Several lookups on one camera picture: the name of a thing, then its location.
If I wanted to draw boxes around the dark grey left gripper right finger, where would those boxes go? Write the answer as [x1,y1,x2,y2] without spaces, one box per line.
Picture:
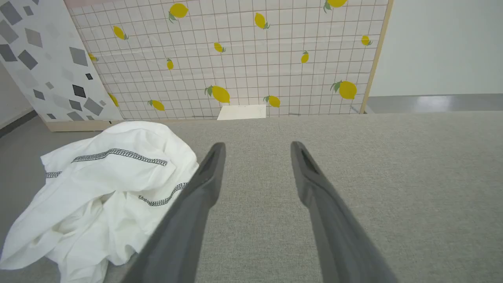
[290,141,398,283]

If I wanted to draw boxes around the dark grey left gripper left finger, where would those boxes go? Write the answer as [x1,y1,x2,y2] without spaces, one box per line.
[121,142,227,283]

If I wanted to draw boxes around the white garment with black trim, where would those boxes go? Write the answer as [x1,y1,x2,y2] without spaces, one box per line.
[0,121,200,283]

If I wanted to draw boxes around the grey fabric sofa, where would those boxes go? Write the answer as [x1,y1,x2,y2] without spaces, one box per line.
[0,111,503,283]

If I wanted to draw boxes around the white box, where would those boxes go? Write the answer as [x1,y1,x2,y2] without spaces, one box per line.
[217,105,267,121]

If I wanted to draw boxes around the lemon print grid partition panel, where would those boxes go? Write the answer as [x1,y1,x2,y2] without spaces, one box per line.
[64,0,394,121]

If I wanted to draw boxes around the grey terrazzo pattern panel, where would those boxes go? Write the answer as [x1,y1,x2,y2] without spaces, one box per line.
[0,0,125,132]

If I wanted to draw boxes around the pink restaurant print poster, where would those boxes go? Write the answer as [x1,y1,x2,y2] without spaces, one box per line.
[64,0,130,9]

